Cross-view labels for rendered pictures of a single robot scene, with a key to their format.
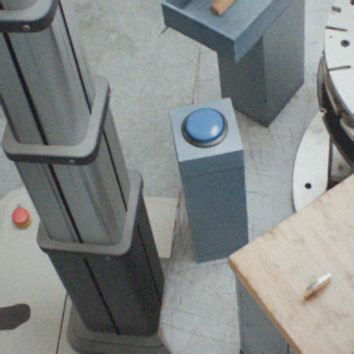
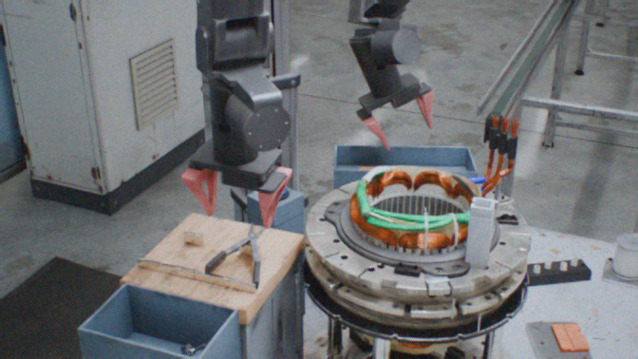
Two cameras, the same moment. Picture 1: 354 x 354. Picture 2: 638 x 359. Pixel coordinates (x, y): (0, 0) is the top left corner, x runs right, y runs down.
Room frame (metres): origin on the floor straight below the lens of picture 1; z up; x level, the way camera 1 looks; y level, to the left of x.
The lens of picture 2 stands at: (-0.23, -0.92, 1.67)
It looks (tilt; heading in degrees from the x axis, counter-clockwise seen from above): 27 degrees down; 44
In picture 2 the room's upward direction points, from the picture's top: straight up
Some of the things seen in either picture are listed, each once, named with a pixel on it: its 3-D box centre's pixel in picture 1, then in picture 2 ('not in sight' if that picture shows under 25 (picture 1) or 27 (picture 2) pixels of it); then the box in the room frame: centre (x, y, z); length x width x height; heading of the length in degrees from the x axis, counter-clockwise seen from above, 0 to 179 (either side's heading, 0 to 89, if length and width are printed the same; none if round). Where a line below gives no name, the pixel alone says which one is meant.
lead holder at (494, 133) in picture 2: not in sight; (502, 141); (0.67, -0.40, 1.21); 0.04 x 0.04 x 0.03; 27
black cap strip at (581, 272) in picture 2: not in sight; (551, 273); (1.02, -0.33, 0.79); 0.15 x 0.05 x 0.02; 144
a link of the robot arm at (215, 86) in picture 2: not in sight; (234, 99); (0.32, -0.23, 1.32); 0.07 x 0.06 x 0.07; 74
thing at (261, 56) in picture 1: (260, 31); (400, 227); (0.77, -0.14, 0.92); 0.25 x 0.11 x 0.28; 133
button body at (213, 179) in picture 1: (212, 187); (276, 256); (0.55, -0.04, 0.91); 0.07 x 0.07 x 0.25; 1
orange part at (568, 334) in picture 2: not in sight; (570, 337); (0.85, -0.47, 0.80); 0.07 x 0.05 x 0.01; 46
